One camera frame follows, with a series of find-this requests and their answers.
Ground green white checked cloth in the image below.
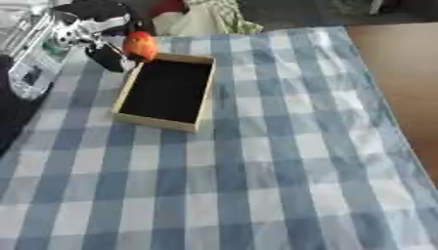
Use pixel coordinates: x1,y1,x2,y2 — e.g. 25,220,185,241
186,0,266,35

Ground white bag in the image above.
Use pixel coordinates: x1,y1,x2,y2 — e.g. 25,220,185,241
152,3,223,37

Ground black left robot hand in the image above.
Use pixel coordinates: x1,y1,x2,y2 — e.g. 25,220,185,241
51,0,156,73

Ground tan cardboard box black inside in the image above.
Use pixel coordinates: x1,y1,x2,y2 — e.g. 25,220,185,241
109,52,218,134

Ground orange red toy fruit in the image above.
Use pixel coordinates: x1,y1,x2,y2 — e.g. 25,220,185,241
121,30,161,63

